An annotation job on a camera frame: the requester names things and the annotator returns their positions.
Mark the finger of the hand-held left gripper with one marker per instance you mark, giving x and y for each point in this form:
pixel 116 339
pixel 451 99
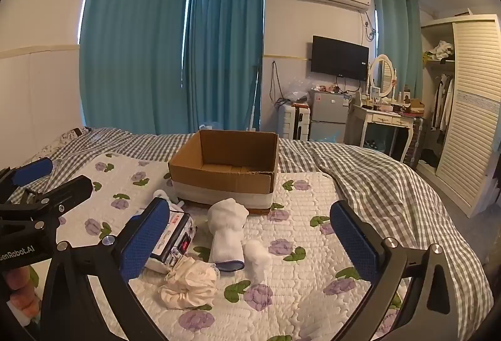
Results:
pixel 33 170
pixel 70 188

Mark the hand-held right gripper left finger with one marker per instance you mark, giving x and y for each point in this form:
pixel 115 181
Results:
pixel 146 241

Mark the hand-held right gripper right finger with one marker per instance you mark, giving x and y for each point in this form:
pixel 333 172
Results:
pixel 354 243

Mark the cream scrunchie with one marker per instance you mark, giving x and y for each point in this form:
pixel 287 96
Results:
pixel 190 284

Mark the white sock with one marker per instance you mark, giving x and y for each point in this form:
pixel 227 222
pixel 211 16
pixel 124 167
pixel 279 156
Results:
pixel 225 239

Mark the brown cardboard box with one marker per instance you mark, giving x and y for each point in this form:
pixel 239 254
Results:
pixel 219 178

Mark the small white fabric roll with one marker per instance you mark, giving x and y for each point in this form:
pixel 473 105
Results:
pixel 256 253

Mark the person's left hand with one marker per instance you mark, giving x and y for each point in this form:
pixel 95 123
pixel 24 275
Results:
pixel 23 294

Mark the patterned pillow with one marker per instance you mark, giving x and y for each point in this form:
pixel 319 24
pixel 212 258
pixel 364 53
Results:
pixel 66 137

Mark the grey checked blanket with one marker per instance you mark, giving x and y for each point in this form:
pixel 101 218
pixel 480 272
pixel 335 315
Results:
pixel 391 188

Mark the floral quilted mat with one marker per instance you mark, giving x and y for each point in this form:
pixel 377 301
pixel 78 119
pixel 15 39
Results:
pixel 293 274

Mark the blue basket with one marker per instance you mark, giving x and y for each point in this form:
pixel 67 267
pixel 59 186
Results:
pixel 373 146

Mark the blue plastic bag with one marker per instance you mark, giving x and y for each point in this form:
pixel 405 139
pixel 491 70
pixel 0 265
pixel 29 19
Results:
pixel 330 137

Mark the silver suitcase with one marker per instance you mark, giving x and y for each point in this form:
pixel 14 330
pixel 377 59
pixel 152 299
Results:
pixel 417 141

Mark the white dressing table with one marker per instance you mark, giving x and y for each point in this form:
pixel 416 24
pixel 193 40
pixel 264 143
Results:
pixel 381 117

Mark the grey small fridge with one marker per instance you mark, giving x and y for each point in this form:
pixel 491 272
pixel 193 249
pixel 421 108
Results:
pixel 328 113

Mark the white suitcase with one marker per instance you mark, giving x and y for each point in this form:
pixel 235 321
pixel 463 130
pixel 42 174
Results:
pixel 295 121

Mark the small brown box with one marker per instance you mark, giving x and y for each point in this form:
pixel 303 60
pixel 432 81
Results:
pixel 417 103

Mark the wide teal curtain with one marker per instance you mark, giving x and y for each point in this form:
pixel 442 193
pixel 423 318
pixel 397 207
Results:
pixel 133 43

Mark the clear plastic bag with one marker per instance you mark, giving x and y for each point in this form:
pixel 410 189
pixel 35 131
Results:
pixel 295 93

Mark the hanging clothes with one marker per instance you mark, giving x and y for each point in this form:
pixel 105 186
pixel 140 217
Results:
pixel 444 102

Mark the oval white vanity mirror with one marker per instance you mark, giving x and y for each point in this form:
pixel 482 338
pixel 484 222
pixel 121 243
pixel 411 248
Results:
pixel 381 74

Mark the white mop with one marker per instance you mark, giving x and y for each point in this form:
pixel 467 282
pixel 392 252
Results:
pixel 255 102

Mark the white slatted wardrobe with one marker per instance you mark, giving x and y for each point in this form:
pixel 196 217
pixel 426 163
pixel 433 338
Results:
pixel 469 110

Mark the narrow teal curtain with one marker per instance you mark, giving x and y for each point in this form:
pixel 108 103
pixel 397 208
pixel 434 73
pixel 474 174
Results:
pixel 225 51

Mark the light teal curtain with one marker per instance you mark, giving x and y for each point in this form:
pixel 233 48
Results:
pixel 403 43

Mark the clothes pile on shelf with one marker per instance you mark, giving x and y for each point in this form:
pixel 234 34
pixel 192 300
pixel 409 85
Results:
pixel 442 50

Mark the small photo frame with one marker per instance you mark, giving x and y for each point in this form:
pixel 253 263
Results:
pixel 375 92

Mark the black wall television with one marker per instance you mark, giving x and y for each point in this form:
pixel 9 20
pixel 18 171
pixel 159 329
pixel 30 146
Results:
pixel 339 58

